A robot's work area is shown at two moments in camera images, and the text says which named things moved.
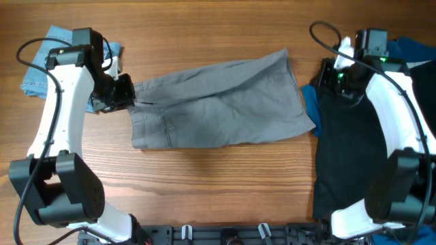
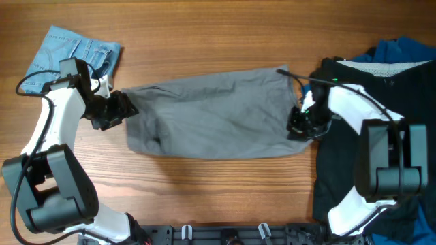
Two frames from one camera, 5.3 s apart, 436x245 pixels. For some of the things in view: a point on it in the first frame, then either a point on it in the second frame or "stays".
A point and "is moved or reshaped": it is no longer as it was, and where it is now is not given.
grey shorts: [241, 101] is moved or reshaped
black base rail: [268, 234] stays
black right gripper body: [335, 82] -> [308, 123]
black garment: [352, 143] stays
